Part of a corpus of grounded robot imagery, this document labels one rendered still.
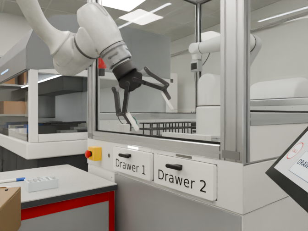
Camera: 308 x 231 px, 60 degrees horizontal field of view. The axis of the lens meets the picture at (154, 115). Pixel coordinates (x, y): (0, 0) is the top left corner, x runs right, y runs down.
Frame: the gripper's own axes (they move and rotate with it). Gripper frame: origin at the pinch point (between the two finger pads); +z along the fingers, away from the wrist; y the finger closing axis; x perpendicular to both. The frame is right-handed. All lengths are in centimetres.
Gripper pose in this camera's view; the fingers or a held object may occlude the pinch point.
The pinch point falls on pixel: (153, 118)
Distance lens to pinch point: 87.8
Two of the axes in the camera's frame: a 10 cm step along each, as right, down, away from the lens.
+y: 8.5, -5.0, -1.7
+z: 5.2, 8.5, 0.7
